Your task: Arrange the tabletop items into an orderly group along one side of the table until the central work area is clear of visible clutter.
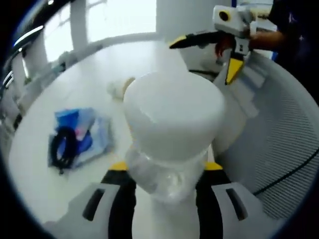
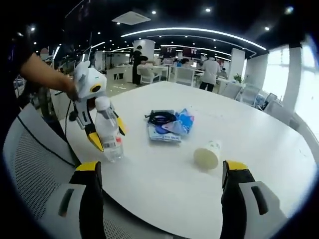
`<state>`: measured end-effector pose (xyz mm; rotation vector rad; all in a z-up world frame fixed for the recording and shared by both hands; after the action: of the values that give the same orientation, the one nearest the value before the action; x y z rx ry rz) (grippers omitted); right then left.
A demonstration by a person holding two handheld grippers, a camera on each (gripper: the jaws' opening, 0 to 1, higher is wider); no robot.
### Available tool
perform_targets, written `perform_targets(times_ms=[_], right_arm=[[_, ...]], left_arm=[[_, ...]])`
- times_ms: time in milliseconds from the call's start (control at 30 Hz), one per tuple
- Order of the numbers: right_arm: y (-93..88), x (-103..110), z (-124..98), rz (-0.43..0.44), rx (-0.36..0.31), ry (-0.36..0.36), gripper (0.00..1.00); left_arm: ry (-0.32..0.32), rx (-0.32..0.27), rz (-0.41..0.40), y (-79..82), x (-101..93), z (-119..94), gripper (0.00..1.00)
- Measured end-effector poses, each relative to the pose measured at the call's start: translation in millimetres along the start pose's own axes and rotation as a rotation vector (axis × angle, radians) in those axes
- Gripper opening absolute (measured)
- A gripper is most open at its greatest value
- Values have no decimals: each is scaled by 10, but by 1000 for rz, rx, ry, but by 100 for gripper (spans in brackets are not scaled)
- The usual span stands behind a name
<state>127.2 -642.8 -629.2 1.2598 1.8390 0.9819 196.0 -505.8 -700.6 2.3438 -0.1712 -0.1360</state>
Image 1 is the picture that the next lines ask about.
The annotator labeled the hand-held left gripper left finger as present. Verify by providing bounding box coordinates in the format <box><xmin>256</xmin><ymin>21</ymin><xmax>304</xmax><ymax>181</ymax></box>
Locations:
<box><xmin>43</xmin><ymin>161</ymin><xmax>137</xmax><ymax>239</ymax></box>

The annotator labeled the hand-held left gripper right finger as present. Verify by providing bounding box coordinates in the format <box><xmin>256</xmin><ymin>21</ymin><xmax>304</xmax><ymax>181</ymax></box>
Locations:
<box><xmin>195</xmin><ymin>162</ymin><xmax>271</xmax><ymax>239</ymax></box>

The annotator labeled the clear bag with blue pad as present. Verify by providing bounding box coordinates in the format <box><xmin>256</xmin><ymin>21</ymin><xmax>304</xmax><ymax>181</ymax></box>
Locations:
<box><xmin>48</xmin><ymin>107</ymin><xmax>117</xmax><ymax>170</ymax></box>

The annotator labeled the clear plastic bottle white cap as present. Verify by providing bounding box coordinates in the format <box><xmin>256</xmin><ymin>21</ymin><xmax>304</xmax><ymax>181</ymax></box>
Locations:
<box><xmin>123</xmin><ymin>71</ymin><xmax>227</xmax><ymax>205</ymax></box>

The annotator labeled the blue tissue pack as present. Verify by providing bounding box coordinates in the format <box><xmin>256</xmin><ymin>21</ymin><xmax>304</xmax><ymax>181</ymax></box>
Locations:
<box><xmin>54</xmin><ymin>107</ymin><xmax>97</xmax><ymax>130</ymax></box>

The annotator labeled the white paper cup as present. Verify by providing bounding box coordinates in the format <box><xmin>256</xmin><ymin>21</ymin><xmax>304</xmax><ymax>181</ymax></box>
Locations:
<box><xmin>106</xmin><ymin>76</ymin><xmax>137</xmax><ymax>101</ymax></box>

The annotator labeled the person's right hand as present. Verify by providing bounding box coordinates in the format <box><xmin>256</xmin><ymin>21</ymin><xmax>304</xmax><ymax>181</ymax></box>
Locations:
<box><xmin>215</xmin><ymin>35</ymin><xmax>232</xmax><ymax>60</ymax></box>

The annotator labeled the grey mesh chair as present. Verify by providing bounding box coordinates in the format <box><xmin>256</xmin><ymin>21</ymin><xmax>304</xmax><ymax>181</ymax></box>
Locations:
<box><xmin>214</xmin><ymin>49</ymin><xmax>319</xmax><ymax>221</ymax></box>

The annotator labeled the white table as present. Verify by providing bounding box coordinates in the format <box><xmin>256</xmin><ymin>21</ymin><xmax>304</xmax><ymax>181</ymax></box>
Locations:
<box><xmin>9</xmin><ymin>39</ymin><xmax>248</xmax><ymax>239</ymax></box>

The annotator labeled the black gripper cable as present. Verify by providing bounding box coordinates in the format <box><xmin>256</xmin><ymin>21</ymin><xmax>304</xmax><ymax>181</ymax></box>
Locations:
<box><xmin>253</xmin><ymin>151</ymin><xmax>319</xmax><ymax>195</ymax></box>

